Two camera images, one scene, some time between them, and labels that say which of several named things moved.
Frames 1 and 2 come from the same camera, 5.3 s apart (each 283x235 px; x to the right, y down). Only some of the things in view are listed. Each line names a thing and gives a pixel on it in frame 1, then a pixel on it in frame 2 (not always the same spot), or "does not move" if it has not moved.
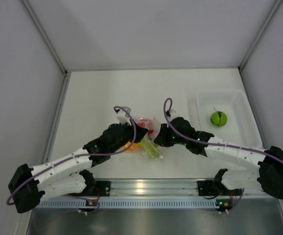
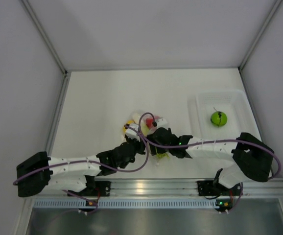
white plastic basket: x=226 y=115 does not move
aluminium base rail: x=171 y=188 does not move
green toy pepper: x=219 y=118 does not move
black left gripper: x=140 y=132 to x=140 y=144
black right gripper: x=162 y=139 to x=153 y=147
